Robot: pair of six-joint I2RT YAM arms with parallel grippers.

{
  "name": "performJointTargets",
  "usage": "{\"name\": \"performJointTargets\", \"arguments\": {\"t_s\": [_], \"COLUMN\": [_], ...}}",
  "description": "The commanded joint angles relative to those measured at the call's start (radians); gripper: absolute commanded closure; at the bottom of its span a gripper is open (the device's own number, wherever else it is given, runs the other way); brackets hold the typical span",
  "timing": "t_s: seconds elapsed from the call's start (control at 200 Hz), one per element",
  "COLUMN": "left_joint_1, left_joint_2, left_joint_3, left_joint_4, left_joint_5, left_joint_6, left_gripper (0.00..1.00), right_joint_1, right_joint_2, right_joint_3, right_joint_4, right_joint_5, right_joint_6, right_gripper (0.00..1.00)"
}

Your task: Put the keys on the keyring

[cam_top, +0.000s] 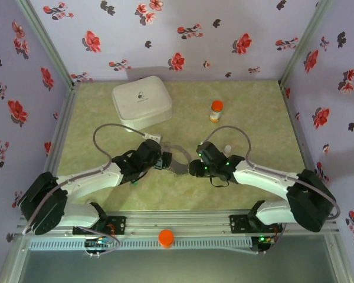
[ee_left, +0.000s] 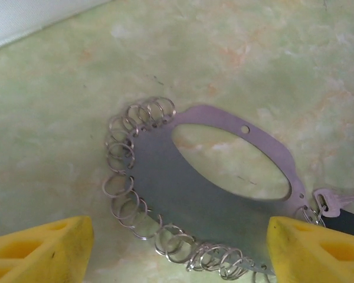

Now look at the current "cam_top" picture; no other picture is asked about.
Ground orange-capped pill bottle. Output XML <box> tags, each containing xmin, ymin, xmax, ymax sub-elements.
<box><xmin>209</xmin><ymin>100</ymin><xmax>225</xmax><ymax>123</ymax></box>

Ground white square pill case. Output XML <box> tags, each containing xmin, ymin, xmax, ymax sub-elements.
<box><xmin>111</xmin><ymin>75</ymin><xmax>173</xmax><ymax>133</ymax></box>

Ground orange round button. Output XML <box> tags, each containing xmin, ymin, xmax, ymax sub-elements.
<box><xmin>158</xmin><ymin>229</ymin><xmax>175</xmax><ymax>249</ymax></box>

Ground small circuit board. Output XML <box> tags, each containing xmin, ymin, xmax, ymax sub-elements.
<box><xmin>252</xmin><ymin>234</ymin><xmax>277</xmax><ymax>254</ymax></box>
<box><xmin>84</xmin><ymin>235</ymin><xmax>113</xmax><ymax>251</ymax></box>

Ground grey right arm cable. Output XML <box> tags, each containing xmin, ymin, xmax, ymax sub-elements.
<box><xmin>199</xmin><ymin>126</ymin><xmax>342</xmax><ymax>221</ymax></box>

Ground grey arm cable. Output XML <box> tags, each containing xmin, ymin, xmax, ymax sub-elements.
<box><xmin>199</xmin><ymin>126</ymin><xmax>342</xmax><ymax>221</ymax></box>
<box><xmin>22</xmin><ymin>123</ymin><xmax>154</xmax><ymax>235</ymax></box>

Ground grey left arm cable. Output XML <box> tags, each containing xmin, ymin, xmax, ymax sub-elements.
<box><xmin>22</xmin><ymin>123</ymin><xmax>154</xmax><ymax>235</ymax></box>

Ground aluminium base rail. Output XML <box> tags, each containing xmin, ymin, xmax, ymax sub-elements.
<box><xmin>106</xmin><ymin>209</ymin><xmax>284</xmax><ymax>236</ymax></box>

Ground slotted grey cable duct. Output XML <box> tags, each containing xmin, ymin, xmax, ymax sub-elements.
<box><xmin>28</xmin><ymin>237</ymin><xmax>253</xmax><ymax>251</ymax></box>

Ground aluminium side rail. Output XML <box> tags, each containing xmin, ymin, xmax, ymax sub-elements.
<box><xmin>278</xmin><ymin>82</ymin><xmax>354</xmax><ymax>283</ymax></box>
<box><xmin>0</xmin><ymin>82</ymin><xmax>80</xmax><ymax>283</ymax></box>

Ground aluminium frame post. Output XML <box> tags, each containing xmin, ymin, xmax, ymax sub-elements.
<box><xmin>16</xmin><ymin>0</ymin><xmax>80</xmax><ymax>89</ymax></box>
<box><xmin>278</xmin><ymin>0</ymin><xmax>334</xmax><ymax>89</ymax></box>

